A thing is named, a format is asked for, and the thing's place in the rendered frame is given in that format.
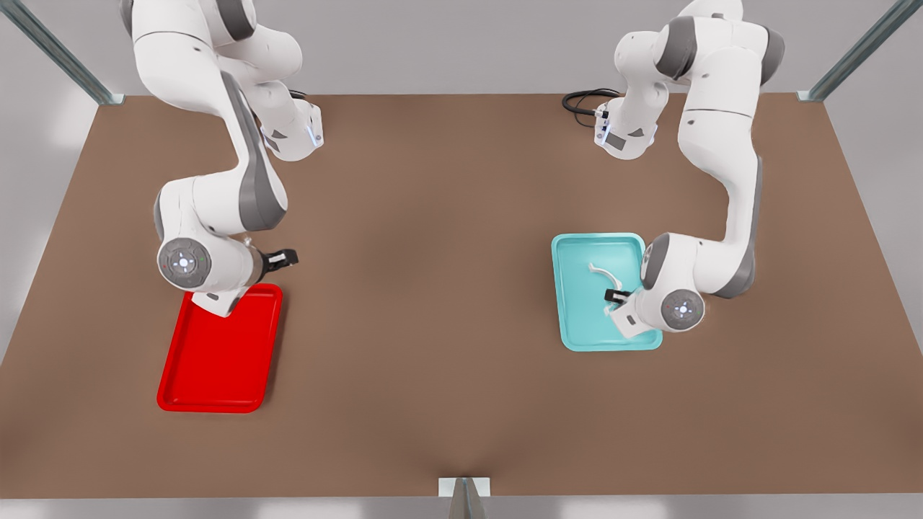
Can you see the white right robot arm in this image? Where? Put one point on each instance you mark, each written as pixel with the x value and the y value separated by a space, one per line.
pixel 216 108

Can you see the red rectangular tray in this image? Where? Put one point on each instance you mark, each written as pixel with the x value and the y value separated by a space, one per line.
pixel 221 349

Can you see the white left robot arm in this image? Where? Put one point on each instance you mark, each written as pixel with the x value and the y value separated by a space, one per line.
pixel 721 144

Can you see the white drainage pipe clamp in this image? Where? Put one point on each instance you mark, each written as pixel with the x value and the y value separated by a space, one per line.
pixel 604 273

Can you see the turquoise rectangular tray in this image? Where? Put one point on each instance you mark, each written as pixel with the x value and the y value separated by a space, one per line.
pixel 591 288

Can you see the silver frame post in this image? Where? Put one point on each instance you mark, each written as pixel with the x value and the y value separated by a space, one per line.
pixel 858 50
pixel 61 54
pixel 465 499

